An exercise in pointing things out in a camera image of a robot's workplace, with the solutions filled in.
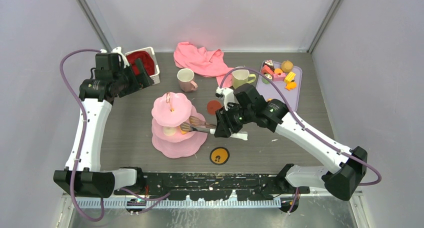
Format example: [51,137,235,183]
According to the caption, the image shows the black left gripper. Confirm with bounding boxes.
[113,58,154,98]

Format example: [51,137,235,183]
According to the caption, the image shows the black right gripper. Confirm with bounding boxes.
[214,101,254,138]

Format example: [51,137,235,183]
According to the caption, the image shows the pink three-tier dessert stand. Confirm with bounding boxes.
[151,92,208,159]

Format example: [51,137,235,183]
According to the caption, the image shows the metal serving tongs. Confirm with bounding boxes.
[179,115,248,141]

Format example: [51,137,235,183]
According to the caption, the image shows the white round cake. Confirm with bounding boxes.
[162,126,178,137]

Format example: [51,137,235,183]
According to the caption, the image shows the orange wafer bar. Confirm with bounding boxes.
[179,126,188,135]

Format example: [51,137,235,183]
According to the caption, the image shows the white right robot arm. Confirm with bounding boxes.
[212,84,368,201]

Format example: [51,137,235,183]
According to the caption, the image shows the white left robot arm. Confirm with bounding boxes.
[53,50,154,199]

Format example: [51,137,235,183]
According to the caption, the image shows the white plastic basket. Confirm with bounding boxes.
[125,46,160,85]

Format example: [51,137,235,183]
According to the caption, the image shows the dark red towel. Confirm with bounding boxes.
[126,50,155,76]

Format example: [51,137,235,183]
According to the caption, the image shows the green frog macaron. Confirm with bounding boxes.
[261,73,273,85]

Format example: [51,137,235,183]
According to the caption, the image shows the green mug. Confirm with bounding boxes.
[231,66,257,90]

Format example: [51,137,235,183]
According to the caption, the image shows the red round coaster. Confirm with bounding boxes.
[206,100,223,116]

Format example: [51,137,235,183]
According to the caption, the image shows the pink cherry cake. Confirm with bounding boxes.
[272,72,287,82]

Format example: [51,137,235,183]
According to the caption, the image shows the lavender serving tray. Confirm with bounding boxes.
[256,60,302,111]

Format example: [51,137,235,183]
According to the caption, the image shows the small orange round cookie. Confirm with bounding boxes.
[274,68,285,76]

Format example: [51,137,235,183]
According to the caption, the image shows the chocolate cake slice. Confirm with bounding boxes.
[264,59,275,70]

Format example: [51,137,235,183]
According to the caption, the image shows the orange fish-shaped cookie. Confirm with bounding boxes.
[285,81,297,91]

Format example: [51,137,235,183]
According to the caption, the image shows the pink mug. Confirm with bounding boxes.
[177,68,198,93]

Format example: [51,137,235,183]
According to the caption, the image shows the yellow layered cake piece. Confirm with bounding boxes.
[284,71,296,84]

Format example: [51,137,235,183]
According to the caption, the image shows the golden round bun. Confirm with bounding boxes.
[280,60,294,74]

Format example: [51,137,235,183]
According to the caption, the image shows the orange round sticker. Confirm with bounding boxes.
[209,147,230,166]

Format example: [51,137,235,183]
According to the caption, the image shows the pink cloth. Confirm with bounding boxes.
[173,41,232,88]

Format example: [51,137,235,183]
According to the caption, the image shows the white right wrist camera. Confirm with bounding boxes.
[215,87,235,111]

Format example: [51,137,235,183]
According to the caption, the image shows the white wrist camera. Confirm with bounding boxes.
[111,46,131,68]
[215,87,235,111]

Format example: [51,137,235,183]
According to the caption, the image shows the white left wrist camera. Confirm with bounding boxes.
[111,46,131,68]

